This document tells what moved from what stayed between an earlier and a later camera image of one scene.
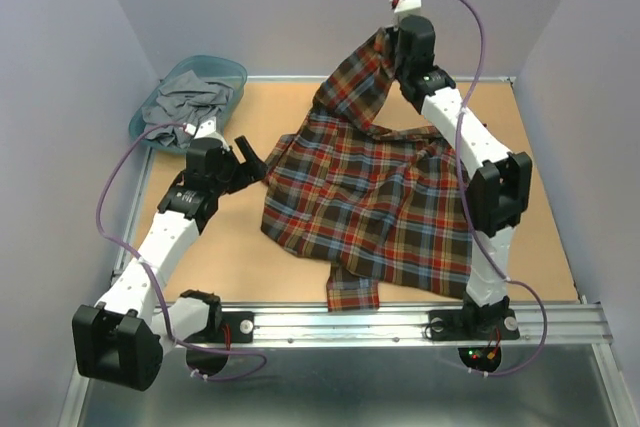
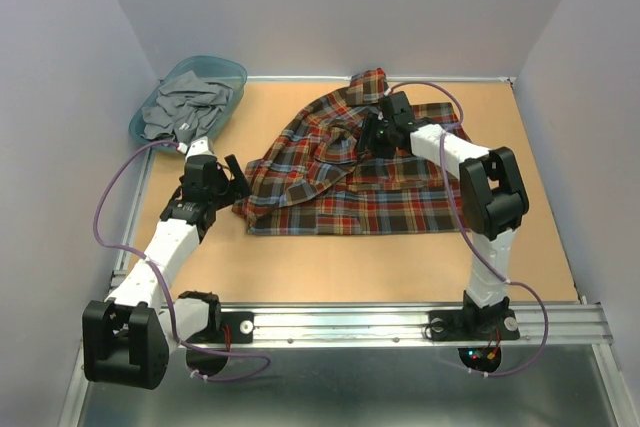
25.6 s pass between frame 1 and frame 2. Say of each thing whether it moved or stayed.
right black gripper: moved
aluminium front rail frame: stayed
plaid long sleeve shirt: moved
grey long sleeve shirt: stayed
